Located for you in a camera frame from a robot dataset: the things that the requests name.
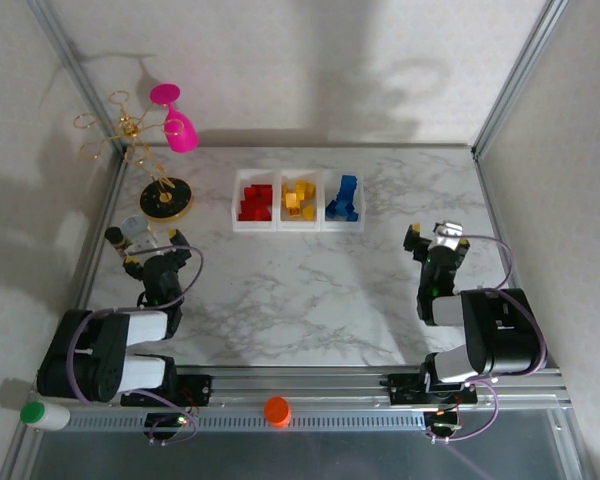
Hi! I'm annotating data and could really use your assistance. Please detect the small bottle black cap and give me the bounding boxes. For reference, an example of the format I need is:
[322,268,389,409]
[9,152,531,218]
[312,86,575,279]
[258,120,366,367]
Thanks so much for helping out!
[104,226,132,257]

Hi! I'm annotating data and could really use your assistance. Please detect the white plastic bin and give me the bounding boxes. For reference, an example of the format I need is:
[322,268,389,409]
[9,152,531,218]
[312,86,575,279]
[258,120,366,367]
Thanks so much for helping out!
[319,169,367,233]
[275,169,326,233]
[231,168,282,234]

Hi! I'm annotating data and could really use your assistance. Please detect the pink plastic wine glass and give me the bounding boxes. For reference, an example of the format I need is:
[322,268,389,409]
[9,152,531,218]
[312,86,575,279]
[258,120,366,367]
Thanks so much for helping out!
[148,82,200,155]

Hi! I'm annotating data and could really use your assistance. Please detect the white bottle green cap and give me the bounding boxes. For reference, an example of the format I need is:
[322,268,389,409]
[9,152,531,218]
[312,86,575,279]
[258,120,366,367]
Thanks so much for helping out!
[19,399,72,433]

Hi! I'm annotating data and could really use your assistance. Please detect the orange plastic cylinder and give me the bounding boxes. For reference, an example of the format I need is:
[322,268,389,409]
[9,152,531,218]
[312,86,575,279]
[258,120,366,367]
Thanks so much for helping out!
[263,395,293,429]

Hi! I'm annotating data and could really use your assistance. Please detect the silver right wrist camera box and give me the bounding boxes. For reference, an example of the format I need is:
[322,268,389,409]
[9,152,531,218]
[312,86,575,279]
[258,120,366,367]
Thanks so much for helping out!
[431,219,465,250]

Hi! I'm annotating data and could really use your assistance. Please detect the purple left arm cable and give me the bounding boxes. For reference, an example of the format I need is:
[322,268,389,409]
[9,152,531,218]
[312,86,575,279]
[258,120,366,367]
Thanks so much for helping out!
[66,244,204,406]

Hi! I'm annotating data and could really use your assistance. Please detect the gold wire glass rack stand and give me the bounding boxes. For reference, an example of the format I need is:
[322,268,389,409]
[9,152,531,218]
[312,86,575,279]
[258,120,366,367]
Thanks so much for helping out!
[74,89,196,224]

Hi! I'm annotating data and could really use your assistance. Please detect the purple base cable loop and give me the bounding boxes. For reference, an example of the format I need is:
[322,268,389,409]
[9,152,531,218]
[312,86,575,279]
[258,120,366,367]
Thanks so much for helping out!
[146,388,202,447]
[426,378,502,445]

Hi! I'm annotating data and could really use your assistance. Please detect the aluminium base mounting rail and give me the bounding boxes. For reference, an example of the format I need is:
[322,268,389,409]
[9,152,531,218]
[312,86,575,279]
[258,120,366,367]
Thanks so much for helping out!
[29,366,577,434]

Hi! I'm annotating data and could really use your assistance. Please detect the aluminium frame post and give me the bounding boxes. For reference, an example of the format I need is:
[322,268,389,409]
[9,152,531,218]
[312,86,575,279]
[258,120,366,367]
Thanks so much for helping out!
[27,0,132,157]
[471,0,567,159]

